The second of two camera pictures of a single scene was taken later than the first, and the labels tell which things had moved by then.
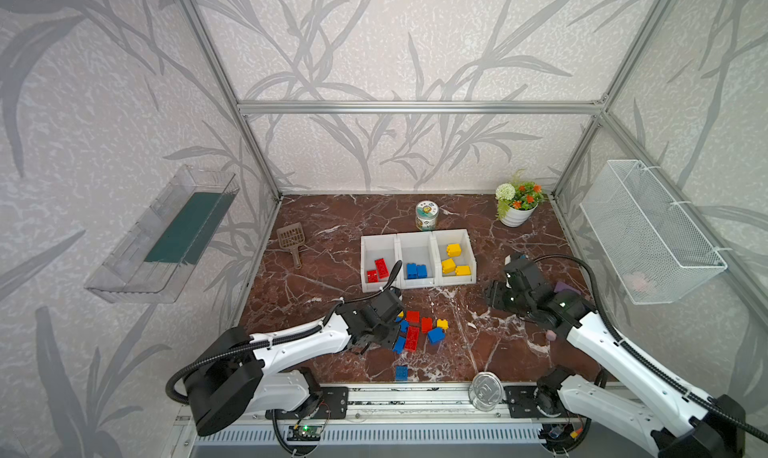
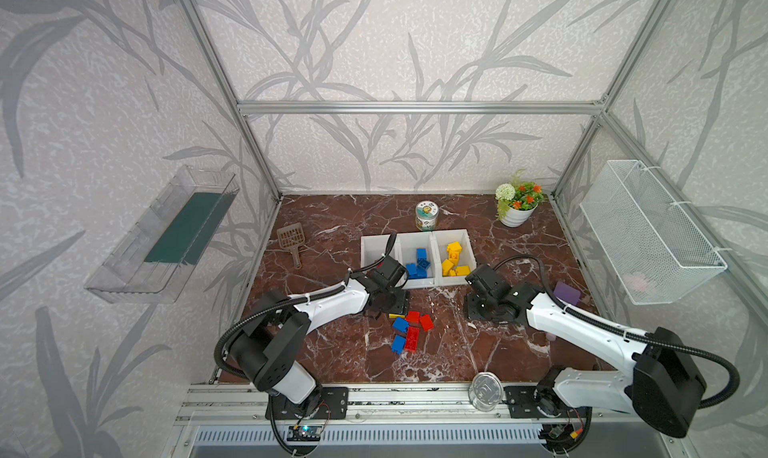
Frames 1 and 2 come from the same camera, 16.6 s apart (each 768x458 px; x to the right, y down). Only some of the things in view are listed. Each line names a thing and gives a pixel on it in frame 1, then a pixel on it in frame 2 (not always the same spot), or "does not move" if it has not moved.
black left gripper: x=387 y=320 -> x=390 y=304
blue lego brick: x=411 y=270 does not move
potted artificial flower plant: x=518 y=202 does not move
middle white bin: x=418 y=255 does not move
